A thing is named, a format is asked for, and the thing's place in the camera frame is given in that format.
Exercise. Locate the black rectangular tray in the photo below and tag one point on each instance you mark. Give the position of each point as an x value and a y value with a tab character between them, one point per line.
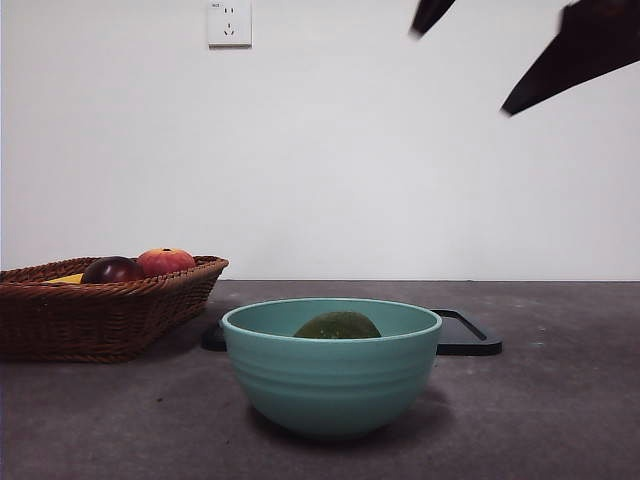
465	345

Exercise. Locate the red orange apple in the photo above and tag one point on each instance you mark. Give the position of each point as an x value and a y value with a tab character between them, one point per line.
167	262

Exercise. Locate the teal ribbed bowl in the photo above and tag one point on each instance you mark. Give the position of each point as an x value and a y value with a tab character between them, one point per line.
330	385

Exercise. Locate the green avocado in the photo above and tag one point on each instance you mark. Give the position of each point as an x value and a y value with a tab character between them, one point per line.
337	326

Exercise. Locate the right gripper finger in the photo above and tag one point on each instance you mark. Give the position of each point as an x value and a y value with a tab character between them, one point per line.
585	55
430	15

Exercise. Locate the dark red plum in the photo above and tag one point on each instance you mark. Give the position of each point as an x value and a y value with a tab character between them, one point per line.
112	271

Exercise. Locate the white wall socket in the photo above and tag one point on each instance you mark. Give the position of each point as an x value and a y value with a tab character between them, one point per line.
230	25

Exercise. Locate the brown wicker basket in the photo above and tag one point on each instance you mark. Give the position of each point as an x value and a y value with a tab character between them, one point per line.
75	320

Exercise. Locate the yellow banana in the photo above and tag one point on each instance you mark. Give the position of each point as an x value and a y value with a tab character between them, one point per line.
67	279

